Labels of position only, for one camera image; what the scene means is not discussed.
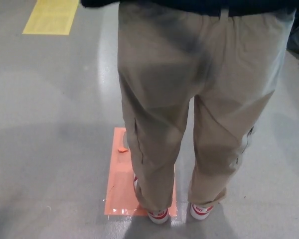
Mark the dark navy coat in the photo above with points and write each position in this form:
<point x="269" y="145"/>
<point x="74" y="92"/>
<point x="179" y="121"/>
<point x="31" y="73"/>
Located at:
<point x="102" y="3"/>

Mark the person's beige trousers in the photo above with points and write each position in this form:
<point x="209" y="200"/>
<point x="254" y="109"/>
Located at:
<point x="189" y="74"/>

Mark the person's left red white sneaker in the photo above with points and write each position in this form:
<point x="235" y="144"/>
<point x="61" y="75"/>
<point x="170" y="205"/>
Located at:
<point x="159" y="216"/>

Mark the person's red white sneaker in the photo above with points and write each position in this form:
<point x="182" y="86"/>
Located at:
<point x="159" y="216"/>
<point x="201" y="211"/>

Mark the person's right red white sneaker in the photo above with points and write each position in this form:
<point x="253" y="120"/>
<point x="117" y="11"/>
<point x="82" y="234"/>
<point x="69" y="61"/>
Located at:
<point x="201" y="211"/>

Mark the orange rectangular floor marking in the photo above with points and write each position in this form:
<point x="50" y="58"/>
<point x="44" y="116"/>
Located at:
<point x="119" y="186"/>

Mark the yellow rectangular floor marking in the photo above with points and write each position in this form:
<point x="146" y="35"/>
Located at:
<point x="49" y="17"/>

